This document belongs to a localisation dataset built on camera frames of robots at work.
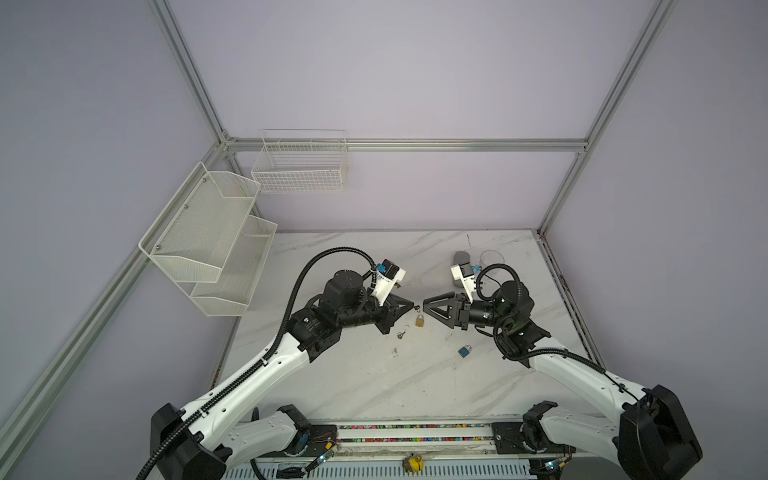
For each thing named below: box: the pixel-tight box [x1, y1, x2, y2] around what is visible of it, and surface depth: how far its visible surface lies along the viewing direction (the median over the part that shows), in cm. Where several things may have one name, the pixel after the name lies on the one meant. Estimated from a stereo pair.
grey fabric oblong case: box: [451, 250, 471, 266], surface depth 113 cm
